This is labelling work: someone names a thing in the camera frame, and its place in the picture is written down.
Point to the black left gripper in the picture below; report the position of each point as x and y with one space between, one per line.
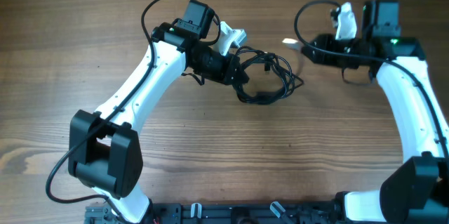
231 61

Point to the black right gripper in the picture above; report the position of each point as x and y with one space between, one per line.
321 57

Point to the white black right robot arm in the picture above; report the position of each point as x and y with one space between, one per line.
417 192

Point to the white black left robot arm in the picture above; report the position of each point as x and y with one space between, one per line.
104 147

